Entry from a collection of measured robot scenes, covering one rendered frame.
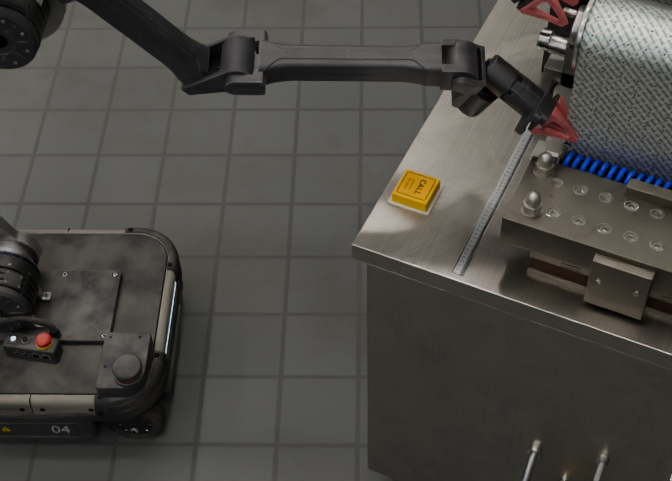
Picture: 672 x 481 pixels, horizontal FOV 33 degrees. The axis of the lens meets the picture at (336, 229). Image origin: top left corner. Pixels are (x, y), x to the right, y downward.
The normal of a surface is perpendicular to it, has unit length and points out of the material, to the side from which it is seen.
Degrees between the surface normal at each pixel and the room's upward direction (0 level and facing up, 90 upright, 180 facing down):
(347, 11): 0
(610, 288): 90
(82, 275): 0
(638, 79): 90
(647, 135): 90
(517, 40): 0
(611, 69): 90
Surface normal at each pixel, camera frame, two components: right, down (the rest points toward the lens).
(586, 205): -0.02, -0.65
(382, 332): -0.43, 0.69
